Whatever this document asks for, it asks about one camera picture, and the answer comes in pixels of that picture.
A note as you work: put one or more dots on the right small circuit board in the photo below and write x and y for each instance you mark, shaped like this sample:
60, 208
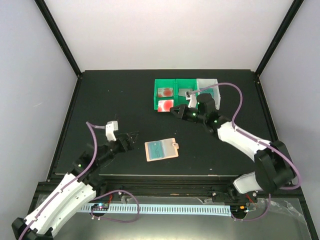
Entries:
239, 209

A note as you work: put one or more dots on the left small circuit board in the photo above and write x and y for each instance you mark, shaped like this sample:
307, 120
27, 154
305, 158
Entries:
100, 207

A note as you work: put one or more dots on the teal card in bin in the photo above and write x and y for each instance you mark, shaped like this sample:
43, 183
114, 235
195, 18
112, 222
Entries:
206, 90

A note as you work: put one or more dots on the grey patterned card in bin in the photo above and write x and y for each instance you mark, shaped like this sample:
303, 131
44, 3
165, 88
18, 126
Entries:
182, 92

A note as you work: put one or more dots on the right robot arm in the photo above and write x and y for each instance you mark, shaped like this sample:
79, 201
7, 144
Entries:
273, 168

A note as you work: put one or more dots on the white slotted cable duct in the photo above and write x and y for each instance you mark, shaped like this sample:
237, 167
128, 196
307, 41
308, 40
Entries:
161, 209

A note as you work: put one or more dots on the red circle card in bin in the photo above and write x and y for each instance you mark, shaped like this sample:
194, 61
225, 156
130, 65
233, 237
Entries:
160, 92

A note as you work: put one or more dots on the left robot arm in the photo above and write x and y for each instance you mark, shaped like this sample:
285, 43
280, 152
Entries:
78, 187

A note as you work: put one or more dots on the white bin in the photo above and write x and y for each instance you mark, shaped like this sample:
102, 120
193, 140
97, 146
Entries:
204, 83

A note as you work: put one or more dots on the black frame post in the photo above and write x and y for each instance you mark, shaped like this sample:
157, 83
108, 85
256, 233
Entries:
48, 17
282, 29

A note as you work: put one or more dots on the small circuit board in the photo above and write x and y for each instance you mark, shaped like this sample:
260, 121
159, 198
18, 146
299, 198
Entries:
239, 209
100, 207

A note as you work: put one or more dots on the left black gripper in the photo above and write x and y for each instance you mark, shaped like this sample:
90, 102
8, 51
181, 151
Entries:
126, 147

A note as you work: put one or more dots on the left black frame post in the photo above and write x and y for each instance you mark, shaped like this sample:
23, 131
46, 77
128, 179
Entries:
48, 17

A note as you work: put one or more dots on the green bin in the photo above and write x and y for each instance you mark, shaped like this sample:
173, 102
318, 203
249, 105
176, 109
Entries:
162, 82
182, 86

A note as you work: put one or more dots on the beige card holder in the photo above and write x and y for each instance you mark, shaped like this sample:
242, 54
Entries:
170, 149

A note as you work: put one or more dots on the right black frame post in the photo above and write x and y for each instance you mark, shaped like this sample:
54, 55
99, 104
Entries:
282, 29

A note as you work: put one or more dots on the middle green bin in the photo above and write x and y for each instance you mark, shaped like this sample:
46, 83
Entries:
182, 86

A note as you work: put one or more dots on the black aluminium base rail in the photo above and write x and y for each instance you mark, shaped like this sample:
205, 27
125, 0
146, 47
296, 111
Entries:
163, 185

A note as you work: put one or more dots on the left green bin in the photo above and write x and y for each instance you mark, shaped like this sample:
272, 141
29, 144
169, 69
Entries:
162, 82

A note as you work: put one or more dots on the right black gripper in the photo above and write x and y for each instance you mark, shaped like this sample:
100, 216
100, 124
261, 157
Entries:
179, 115

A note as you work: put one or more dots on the teal card in holder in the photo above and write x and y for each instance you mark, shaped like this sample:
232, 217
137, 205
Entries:
155, 150

